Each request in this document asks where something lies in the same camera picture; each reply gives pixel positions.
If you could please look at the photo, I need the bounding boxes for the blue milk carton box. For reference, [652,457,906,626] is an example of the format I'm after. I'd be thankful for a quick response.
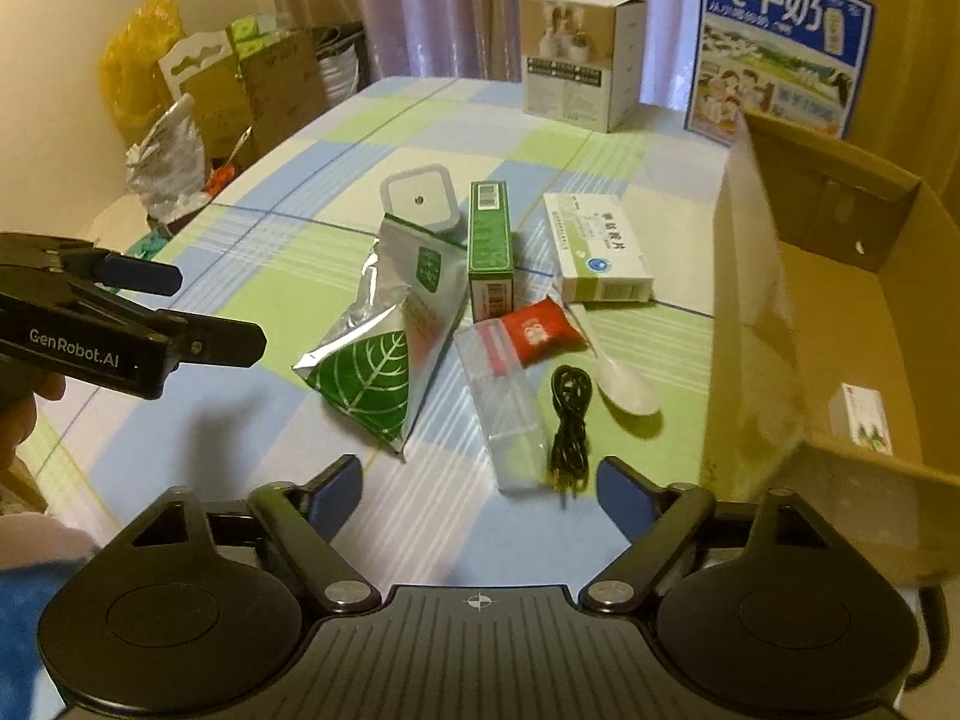
[682,0,877,147]

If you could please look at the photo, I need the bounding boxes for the green tissue box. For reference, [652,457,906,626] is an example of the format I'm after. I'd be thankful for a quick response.
[229,13,295,53]

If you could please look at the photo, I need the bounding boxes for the person's left hand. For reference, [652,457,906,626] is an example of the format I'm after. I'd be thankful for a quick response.
[0,373,67,482]

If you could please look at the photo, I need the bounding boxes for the checked tablecloth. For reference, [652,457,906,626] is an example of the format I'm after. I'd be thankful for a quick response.
[15,75,811,616]

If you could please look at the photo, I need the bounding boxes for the white hanger cardboard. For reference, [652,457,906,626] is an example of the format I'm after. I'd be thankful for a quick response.
[157,31,235,102]

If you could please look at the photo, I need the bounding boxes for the brown cardboard box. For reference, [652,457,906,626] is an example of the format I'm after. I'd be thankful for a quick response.
[187,28,329,158]

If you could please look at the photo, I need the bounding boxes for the black and white bag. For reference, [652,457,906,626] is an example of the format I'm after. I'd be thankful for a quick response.
[315,24,370,110]

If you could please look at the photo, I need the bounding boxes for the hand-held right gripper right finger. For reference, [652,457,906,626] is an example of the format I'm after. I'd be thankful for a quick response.
[581,456,848,620]

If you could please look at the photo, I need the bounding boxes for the white product box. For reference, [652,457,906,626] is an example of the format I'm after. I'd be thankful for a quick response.
[520,0,647,134]

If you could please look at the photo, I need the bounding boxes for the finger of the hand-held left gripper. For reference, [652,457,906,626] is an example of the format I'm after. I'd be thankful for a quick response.
[60,270,268,370]
[0,232,183,299]

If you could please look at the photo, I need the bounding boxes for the white square night light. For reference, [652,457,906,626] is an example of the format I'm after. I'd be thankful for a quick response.
[379,162,470,245]

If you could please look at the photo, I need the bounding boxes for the black chair frame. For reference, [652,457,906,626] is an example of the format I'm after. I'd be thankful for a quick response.
[904,583,950,691]

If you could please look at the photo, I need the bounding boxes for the red snack packet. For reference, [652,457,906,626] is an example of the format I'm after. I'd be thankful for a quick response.
[495,296,586,368]

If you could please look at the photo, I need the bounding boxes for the long green box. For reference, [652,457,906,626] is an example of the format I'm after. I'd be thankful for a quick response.
[466,181,518,320]

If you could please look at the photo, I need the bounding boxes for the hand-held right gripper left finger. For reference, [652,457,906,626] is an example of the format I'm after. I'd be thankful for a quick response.
[112,454,383,616]

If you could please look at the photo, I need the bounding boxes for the yellow plastic bag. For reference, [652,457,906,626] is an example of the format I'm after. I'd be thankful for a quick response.
[100,0,188,147]

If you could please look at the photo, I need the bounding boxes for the white plastic spoon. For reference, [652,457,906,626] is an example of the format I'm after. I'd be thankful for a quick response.
[566,302,661,419]

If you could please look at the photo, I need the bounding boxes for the blue cloth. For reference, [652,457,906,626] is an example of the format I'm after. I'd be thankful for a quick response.
[0,514,98,695]

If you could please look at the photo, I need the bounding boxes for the black cable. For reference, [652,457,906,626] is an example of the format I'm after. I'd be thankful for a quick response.
[550,364,597,497]

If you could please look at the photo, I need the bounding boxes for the pale curtain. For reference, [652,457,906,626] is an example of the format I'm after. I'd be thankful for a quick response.
[262,0,841,85]

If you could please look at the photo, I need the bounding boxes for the small white box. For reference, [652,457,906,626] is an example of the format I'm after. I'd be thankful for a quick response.
[829,382,897,457]

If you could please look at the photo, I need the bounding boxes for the green leaf foil pouch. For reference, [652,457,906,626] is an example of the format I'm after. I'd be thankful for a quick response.
[292,211,467,462]

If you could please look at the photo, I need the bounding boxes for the white green medicine box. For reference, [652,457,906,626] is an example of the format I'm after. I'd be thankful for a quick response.
[541,193,653,305]

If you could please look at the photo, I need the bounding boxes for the large cardboard box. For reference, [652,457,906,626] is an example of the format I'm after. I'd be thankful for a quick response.
[697,109,960,608]

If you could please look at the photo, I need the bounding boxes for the crumpled white plastic bag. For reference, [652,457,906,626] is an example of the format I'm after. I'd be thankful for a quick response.
[124,95,215,222]

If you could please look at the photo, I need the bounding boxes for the clear plastic case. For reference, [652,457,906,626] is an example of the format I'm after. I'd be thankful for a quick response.
[452,319,547,496]

